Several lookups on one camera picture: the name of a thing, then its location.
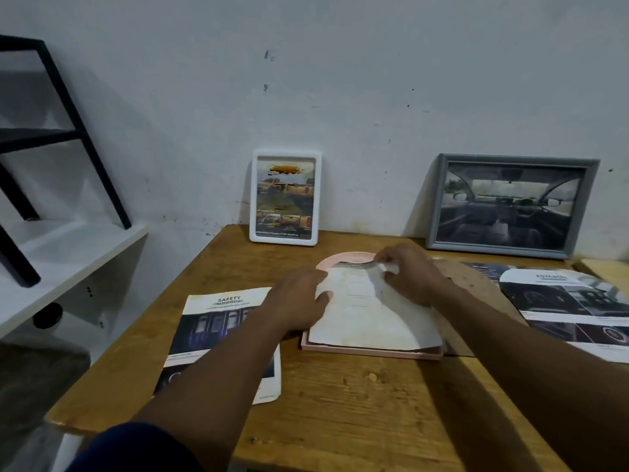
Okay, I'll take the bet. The person's right hand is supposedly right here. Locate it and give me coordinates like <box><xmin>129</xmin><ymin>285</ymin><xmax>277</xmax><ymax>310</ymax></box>
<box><xmin>373</xmin><ymin>243</ymin><xmax>454</xmax><ymax>308</ymax></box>

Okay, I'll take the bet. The person's left hand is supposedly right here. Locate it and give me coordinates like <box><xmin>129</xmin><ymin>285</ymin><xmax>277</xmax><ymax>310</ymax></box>
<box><xmin>259</xmin><ymin>266</ymin><xmax>335</xmax><ymax>336</ymax></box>

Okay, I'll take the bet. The white paper sheet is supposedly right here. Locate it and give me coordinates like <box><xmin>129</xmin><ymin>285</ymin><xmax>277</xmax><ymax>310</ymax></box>
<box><xmin>308</xmin><ymin>262</ymin><xmax>443</xmax><ymax>352</ymax></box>

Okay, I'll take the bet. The person's left forearm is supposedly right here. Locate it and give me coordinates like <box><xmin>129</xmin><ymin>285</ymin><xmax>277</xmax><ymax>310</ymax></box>
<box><xmin>132</xmin><ymin>309</ymin><xmax>308</xmax><ymax>472</ymax></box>

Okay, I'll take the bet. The person's right forearm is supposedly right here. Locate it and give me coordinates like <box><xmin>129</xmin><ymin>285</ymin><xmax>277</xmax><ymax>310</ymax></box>
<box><xmin>431</xmin><ymin>284</ymin><xmax>629</xmax><ymax>472</ymax></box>

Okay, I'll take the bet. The brown cardboard backing board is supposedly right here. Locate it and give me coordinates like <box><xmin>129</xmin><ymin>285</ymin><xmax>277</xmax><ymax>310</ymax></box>
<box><xmin>431</xmin><ymin>259</ymin><xmax>529</xmax><ymax>358</ymax></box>

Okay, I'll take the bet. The dark blue brochure page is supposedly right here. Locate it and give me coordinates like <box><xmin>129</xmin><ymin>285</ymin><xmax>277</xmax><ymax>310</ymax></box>
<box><xmin>461</xmin><ymin>261</ymin><xmax>518</xmax><ymax>286</ymax></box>

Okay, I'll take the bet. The car brochure page with doors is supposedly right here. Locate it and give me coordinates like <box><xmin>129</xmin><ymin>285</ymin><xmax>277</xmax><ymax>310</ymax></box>
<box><xmin>153</xmin><ymin>287</ymin><xmax>282</xmax><ymax>405</ymax></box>

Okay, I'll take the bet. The car brochure page with dashboard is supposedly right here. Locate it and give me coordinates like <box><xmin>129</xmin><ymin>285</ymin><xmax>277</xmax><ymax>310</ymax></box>
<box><xmin>498</xmin><ymin>267</ymin><xmax>629</xmax><ymax>364</ymax></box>

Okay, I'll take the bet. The person's dark blue clothing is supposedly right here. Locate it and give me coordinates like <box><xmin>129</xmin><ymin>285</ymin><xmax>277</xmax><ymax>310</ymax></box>
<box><xmin>65</xmin><ymin>421</ymin><xmax>205</xmax><ymax>472</ymax></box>

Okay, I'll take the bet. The white shelf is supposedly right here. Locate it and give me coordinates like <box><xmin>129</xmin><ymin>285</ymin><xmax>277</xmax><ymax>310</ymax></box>
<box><xmin>0</xmin><ymin>219</ymin><xmax>150</xmax><ymax>341</ymax></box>

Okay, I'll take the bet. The black round knob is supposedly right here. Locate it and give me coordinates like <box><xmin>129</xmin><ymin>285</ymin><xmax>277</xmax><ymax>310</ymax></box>
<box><xmin>32</xmin><ymin>303</ymin><xmax>64</xmax><ymax>330</ymax></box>

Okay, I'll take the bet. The pink picture frame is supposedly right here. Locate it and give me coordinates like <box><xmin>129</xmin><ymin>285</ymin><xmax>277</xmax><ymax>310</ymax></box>
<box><xmin>300</xmin><ymin>251</ymin><xmax>444</xmax><ymax>361</ymax></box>

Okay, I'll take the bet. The white picture frame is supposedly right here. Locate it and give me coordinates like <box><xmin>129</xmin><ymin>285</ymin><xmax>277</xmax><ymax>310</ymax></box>
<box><xmin>249</xmin><ymin>149</ymin><xmax>323</xmax><ymax>247</ymax></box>

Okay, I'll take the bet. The grey picture frame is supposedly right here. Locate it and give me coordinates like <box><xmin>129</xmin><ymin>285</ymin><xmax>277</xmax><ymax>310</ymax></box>
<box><xmin>425</xmin><ymin>152</ymin><xmax>600</xmax><ymax>260</ymax></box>

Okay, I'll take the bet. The black metal chair frame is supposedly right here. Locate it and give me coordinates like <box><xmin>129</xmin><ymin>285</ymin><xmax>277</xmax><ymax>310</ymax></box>
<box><xmin>0</xmin><ymin>34</ymin><xmax>133</xmax><ymax>289</ymax></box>

